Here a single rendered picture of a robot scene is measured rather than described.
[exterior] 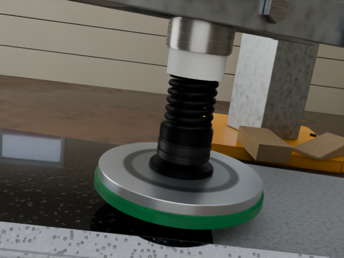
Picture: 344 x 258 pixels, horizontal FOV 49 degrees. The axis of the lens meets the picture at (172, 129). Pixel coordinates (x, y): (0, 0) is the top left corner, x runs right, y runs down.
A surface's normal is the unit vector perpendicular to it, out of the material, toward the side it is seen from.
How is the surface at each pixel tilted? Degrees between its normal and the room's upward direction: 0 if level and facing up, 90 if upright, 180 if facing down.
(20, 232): 45
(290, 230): 0
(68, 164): 0
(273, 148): 90
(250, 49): 90
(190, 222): 90
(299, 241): 0
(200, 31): 90
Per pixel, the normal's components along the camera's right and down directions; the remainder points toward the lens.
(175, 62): -0.73, 0.07
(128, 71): 0.08, 0.26
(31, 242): 0.11, -0.50
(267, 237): 0.13, -0.96
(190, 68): -0.24, 0.22
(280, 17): 0.43, 0.29
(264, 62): -0.88, 0.00
